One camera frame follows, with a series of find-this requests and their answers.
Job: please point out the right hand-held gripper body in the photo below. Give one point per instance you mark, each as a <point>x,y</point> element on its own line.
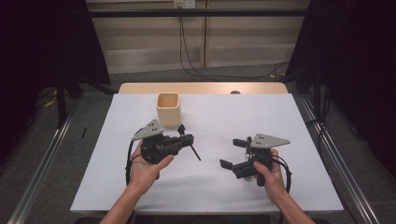
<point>267,140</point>

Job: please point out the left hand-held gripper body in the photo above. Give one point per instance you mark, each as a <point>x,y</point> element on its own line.
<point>151,130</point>

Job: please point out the thin black makeup brush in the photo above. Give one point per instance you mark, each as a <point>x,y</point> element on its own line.
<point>196,154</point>

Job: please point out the beige square cup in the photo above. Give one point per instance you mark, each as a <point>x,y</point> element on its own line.
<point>168,109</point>

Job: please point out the person's right hand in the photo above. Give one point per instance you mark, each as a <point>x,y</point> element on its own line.
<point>275,180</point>

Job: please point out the person's left hand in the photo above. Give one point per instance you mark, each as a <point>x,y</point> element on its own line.
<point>144,174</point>

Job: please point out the white table sheet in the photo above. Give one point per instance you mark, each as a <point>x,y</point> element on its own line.
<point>211,193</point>

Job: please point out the wooden table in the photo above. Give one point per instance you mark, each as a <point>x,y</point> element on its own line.
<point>202,88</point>

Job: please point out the black metal stand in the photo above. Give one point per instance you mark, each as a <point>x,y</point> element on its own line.
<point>61,105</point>
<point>317,99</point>

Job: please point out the small black stick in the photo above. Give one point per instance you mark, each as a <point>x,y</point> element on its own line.
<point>83,132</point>

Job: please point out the yellow strip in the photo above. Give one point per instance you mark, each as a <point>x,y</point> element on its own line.
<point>49,102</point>

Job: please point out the black horizontal bar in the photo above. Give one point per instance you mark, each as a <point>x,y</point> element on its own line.
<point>140,13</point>

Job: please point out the black curtain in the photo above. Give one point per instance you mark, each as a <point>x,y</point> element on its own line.
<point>358,62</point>
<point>46,46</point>

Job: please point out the aluminium rail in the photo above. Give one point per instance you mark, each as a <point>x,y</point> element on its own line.
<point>361,202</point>
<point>39,174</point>

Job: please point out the white wall socket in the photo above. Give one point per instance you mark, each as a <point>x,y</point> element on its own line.
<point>186,3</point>

